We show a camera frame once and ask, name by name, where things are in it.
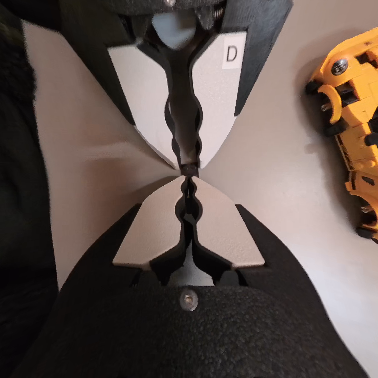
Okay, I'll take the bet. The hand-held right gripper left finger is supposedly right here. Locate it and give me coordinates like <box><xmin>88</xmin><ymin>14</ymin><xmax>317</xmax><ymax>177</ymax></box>
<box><xmin>112</xmin><ymin>176</ymin><xmax>188</xmax><ymax>284</ymax></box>

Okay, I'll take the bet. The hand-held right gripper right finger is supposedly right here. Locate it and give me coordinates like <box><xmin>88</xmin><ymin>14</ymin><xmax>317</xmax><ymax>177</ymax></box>
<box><xmin>191</xmin><ymin>176</ymin><xmax>265</xmax><ymax>286</ymax></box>

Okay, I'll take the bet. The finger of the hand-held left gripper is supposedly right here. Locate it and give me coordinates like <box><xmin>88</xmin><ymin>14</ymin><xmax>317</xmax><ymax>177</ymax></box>
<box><xmin>107</xmin><ymin>44</ymin><xmax>181</xmax><ymax>170</ymax></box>
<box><xmin>191</xmin><ymin>30</ymin><xmax>247</xmax><ymax>169</ymax></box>

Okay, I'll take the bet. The yellow lego car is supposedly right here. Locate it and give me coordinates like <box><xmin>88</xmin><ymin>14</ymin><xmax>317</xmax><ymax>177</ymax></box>
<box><xmin>304</xmin><ymin>27</ymin><xmax>378</xmax><ymax>245</ymax></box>

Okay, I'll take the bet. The black lego plate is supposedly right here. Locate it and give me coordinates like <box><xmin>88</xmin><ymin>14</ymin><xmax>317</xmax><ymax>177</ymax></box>
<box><xmin>181</xmin><ymin>163</ymin><xmax>199</xmax><ymax>226</ymax></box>

